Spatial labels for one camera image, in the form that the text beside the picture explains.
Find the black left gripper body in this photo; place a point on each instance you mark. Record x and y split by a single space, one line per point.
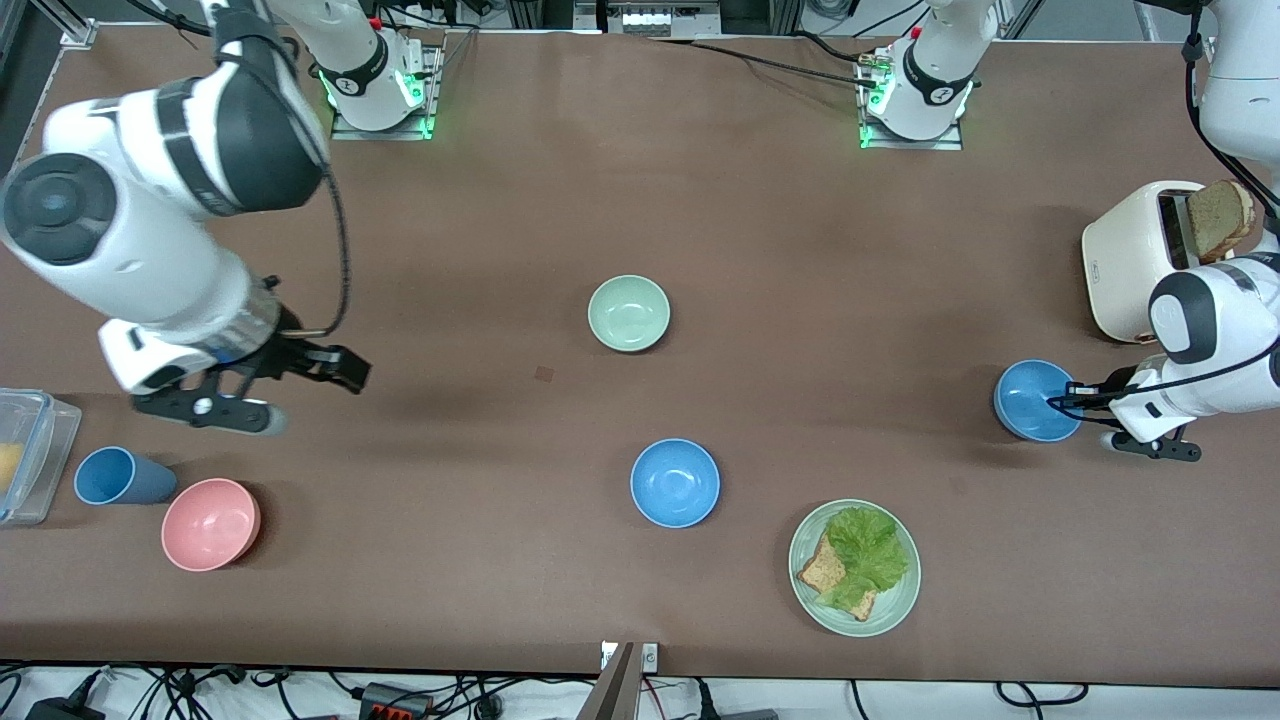
1118 386

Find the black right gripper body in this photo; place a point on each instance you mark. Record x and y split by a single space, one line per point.
287 349

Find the blue plastic bowl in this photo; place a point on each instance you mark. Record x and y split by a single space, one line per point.
675 483
1030 402

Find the green plastic bowl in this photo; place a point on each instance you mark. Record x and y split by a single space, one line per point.
628 313

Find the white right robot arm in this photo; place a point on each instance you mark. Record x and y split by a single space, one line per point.
150 230

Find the pink plastic bowl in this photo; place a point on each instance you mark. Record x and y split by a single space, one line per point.
210 525

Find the cream white toaster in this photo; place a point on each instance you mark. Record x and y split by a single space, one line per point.
1125 260

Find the blue plastic cup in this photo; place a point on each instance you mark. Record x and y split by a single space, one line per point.
120 477

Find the dark toasted bread slice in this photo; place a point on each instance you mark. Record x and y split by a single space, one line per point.
1220 220

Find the clear plastic food container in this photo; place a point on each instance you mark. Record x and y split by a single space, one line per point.
45 450

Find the green lettuce leaf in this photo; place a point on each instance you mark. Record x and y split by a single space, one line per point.
868 550

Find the yellow food piece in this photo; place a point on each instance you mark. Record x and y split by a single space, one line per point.
8 470

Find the green round plate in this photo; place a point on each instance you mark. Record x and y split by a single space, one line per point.
900 610

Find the brown bread slice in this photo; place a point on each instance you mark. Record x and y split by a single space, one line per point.
822 572

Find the black orange power adapter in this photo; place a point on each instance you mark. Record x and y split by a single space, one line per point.
395 703

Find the white power strip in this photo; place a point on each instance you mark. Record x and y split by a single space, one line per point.
650 18

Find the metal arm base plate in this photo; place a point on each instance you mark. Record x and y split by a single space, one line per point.
380 134
940 144

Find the grey camera mount pole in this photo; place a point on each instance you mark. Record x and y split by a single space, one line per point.
612 690

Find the white table edge bracket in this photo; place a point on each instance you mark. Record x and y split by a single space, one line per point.
650 656

